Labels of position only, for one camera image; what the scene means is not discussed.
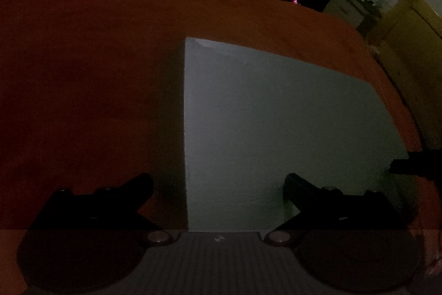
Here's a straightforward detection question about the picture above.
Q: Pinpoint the white box lid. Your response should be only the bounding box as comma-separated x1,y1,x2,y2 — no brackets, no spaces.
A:
183,38,407,232

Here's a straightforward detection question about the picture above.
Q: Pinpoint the red tablecloth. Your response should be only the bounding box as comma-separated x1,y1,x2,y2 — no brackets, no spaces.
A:
1,0,421,294

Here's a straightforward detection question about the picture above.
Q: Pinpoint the white side cabinet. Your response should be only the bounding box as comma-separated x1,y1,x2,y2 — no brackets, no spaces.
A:
323,0,377,29

